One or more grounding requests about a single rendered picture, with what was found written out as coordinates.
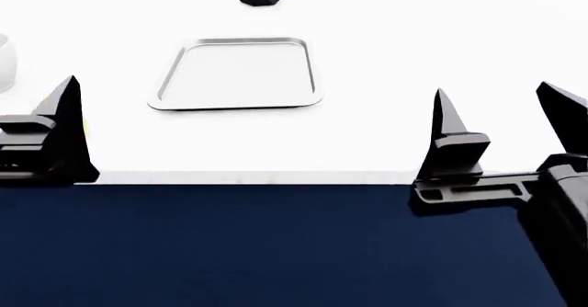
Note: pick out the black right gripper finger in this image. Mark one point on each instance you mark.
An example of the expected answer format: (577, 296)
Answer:
(567, 121)
(452, 155)

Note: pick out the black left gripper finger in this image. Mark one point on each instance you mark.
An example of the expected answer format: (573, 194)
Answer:
(66, 127)

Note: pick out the white round bowl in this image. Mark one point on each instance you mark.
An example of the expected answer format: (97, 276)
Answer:
(6, 64)

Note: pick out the silver metal tray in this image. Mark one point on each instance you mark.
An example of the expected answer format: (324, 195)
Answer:
(239, 74)

